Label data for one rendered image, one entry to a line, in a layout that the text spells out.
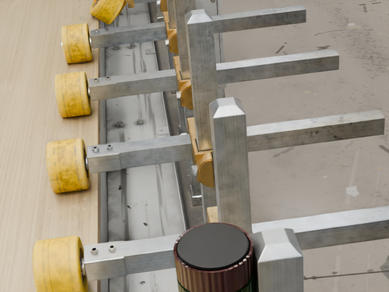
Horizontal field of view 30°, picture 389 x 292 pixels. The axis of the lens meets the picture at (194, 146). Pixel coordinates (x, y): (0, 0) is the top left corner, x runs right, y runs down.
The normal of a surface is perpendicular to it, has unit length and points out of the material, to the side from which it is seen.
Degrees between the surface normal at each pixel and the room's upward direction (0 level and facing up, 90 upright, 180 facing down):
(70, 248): 17
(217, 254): 0
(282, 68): 90
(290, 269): 90
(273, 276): 90
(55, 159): 42
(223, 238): 0
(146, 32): 90
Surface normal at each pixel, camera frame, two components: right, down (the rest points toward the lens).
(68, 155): 0.00, -0.40
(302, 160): -0.08, -0.86
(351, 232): 0.11, 0.50
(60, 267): 0.04, -0.16
